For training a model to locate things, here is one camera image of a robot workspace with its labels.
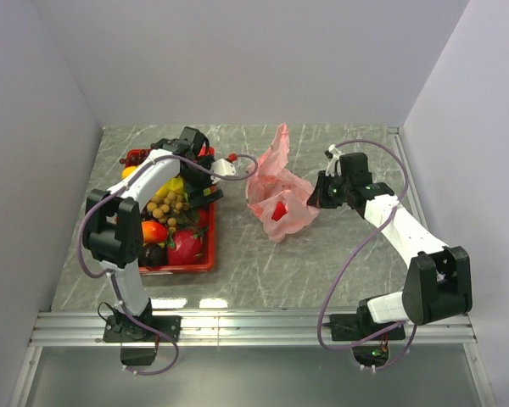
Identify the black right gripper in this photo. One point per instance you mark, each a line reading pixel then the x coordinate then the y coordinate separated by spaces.
pixel 319 198

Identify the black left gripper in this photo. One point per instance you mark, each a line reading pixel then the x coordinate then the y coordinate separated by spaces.
pixel 197 196

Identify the dark red fake apple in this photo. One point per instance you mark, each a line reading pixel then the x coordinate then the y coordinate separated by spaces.
pixel 280 211

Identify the pink plastic bag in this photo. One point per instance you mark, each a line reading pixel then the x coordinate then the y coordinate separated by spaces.
pixel 273 182

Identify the orange red fake mango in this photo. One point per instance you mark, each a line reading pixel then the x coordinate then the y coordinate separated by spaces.
pixel 154 232

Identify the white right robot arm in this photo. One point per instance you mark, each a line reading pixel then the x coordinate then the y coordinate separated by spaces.
pixel 438 280

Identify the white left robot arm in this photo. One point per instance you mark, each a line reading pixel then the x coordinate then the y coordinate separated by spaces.
pixel 112 231

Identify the yellow fake star fruit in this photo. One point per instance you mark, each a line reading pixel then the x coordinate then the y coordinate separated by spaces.
pixel 174 185

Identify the pink fake dragon fruit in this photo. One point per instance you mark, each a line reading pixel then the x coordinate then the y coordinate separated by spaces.
pixel 185 248

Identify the red fake grapes bunch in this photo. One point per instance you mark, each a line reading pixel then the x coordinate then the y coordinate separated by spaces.
pixel 135 157

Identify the yellow fake lemon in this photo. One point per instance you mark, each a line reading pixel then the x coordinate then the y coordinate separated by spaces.
pixel 127 171

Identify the dark fake passion fruit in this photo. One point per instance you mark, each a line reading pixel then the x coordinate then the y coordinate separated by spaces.
pixel 152 256

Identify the red plastic tray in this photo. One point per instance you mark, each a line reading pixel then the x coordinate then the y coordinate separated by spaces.
pixel 208 234

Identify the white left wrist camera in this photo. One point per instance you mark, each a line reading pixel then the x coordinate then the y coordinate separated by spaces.
pixel 223 167

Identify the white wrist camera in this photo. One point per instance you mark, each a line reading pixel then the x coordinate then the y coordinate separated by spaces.
pixel 333 155
pixel 223 167

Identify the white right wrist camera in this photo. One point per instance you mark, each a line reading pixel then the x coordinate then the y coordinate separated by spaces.
pixel 333 155

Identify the aluminium mounting rail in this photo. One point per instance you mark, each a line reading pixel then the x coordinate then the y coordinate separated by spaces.
pixel 227 327

